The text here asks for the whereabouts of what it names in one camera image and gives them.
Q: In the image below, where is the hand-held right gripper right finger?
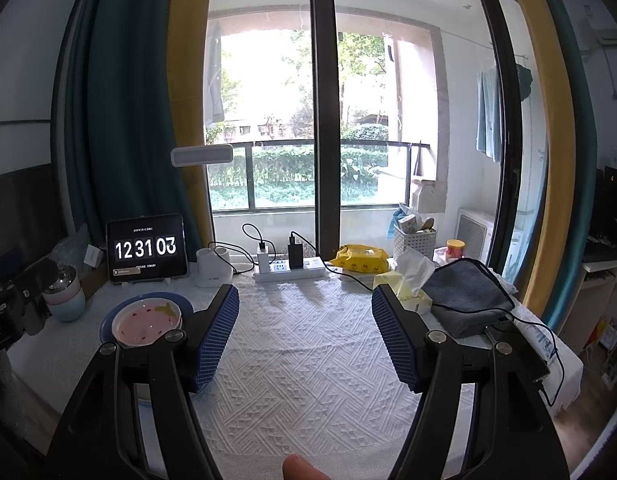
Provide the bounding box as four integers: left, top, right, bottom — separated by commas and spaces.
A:
371, 284, 572, 480

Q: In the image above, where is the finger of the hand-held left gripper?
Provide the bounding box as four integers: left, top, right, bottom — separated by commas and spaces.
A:
0, 258, 58, 335

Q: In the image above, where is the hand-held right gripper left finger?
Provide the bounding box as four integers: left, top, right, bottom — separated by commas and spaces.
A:
47, 284, 240, 480

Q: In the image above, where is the blue plate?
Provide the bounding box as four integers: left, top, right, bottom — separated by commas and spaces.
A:
99, 291, 195, 348

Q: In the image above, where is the pink patterned plate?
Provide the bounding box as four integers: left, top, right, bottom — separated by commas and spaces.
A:
111, 296, 184, 348

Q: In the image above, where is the person's right hand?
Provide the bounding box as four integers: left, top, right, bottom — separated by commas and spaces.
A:
282, 455, 334, 480

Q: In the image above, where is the yellow tissue pack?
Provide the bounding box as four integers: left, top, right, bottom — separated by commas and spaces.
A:
373, 247, 436, 316

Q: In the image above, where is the light blue steel-lined bowl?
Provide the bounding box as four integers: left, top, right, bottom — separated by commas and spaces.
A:
48, 291, 86, 323

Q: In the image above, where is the clear plastic bag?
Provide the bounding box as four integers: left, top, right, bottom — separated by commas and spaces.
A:
51, 225, 109, 271

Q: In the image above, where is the brown cardboard box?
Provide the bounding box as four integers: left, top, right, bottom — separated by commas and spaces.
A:
81, 260, 112, 296

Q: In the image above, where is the white textured tablecloth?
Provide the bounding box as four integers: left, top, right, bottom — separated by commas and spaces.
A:
8, 272, 584, 466

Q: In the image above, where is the grey folded cloth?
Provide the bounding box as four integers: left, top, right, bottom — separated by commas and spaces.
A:
421, 258, 515, 339

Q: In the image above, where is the yellow wet wipes pack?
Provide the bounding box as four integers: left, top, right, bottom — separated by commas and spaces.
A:
330, 244, 389, 275

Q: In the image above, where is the white plastic basket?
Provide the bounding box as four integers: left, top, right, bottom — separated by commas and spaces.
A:
393, 225, 437, 267

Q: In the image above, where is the black tablet showing clock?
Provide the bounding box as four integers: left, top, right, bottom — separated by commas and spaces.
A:
106, 213, 189, 286

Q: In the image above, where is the white power strip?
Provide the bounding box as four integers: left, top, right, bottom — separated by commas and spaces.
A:
253, 256, 325, 282

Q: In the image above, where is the blue plastic bag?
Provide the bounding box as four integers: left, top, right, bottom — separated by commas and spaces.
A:
387, 204, 414, 241

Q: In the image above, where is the white air conditioner unit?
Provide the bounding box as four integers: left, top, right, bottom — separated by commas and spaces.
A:
456, 207, 524, 271

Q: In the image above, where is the white desk lamp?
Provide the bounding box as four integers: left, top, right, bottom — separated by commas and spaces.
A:
171, 144, 235, 289

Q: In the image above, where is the teal curtain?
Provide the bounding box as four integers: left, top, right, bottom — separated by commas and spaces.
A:
63, 0, 204, 281

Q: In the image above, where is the white shelf unit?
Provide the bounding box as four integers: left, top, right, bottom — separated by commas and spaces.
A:
581, 255, 617, 391

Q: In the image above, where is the yellow curtain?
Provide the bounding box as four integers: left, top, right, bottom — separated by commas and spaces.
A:
493, 0, 577, 321
166, 0, 214, 261

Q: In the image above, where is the light blue hanging towel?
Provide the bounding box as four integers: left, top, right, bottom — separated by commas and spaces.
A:
476, 67, 504, 163

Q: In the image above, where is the black monitor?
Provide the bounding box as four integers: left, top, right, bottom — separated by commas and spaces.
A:
591, 165, 617, 241

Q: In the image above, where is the teal hanging shirt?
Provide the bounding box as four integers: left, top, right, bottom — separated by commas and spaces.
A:
513, 62, 534, 102

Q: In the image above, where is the black cable of white charger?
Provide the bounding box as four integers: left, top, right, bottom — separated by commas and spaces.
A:
242, 222, 269, 248

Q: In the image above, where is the black sliding door frame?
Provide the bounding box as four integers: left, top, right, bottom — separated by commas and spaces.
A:
308, 0, 342, 261

